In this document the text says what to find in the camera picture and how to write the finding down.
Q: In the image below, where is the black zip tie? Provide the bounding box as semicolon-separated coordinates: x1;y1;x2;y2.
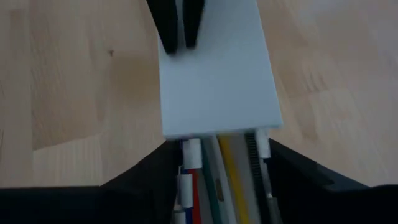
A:
244;131;271;224

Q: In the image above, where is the white slotted cable raceway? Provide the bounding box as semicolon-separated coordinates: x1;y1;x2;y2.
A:
172;128;282;224

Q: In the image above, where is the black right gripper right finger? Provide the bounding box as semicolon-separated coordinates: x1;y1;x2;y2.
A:
267;138;398;224

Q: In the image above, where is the white raceway cover strip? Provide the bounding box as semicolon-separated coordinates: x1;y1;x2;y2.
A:
157;0;284;140

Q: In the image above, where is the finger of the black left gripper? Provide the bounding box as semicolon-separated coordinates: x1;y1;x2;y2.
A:
146;0;180;55
182;0;206;50

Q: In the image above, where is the bundle of coloured wires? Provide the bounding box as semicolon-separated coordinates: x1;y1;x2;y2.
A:
200;139;224;224

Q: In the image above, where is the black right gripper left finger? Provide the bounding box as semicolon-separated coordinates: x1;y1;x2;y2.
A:
0;141;183;224

